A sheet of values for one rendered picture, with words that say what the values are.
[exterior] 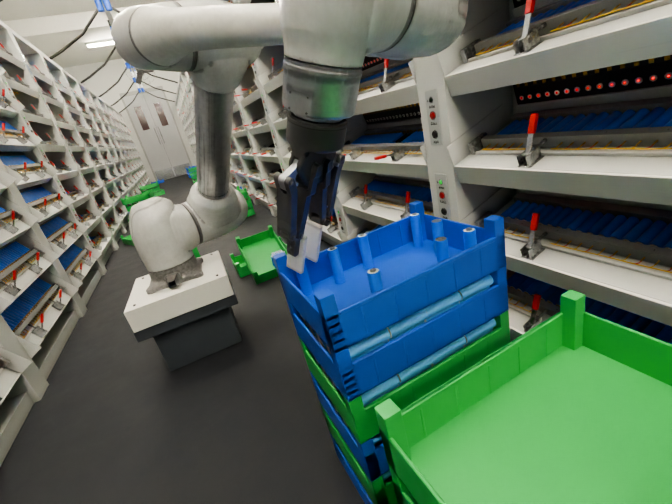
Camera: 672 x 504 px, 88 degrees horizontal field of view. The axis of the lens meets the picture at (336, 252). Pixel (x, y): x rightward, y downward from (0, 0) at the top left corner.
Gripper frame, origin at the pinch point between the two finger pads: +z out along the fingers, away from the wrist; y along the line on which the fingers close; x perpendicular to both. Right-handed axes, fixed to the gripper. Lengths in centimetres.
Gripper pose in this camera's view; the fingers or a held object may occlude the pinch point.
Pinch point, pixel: (304, 247)
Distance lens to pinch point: 55.1
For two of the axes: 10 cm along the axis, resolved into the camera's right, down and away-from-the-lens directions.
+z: -1.4, 8.0, 5.8
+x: 8.3, 4.1, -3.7
